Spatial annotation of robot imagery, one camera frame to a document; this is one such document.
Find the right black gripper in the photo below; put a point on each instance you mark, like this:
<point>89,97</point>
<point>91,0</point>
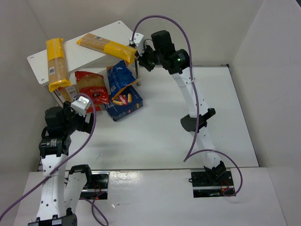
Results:
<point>145,61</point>

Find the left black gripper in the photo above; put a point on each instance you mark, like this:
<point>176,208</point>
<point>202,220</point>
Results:
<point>82,124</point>

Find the yellow spaghetti bag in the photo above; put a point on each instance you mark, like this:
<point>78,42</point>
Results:
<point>58,75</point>
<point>100,44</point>

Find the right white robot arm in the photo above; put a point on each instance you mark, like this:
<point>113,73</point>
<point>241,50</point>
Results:
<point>177,63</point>

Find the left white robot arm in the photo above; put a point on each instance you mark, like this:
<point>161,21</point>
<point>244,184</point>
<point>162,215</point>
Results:
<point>61,192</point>

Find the blue pasta bag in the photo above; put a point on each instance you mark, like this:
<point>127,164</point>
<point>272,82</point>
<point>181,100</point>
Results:
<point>119,78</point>

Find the red pasta bag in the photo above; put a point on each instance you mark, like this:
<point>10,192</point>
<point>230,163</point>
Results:
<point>91,84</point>

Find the dark blue Barilla pasta box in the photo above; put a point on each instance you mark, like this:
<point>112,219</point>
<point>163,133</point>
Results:
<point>124,104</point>

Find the yellow spaghetti bag on shelf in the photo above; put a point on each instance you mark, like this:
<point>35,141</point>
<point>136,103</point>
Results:
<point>58,75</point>

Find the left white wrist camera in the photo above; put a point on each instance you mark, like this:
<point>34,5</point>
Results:
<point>81,105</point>

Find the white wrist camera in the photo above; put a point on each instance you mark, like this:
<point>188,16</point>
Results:
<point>81,105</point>
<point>137,42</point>

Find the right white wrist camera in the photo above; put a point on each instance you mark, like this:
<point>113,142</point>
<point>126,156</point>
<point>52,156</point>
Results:
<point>137,42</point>

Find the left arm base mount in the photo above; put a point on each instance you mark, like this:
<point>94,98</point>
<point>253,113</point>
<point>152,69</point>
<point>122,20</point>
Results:
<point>97,187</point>

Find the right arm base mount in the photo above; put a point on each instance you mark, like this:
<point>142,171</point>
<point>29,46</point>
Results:
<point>203,188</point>

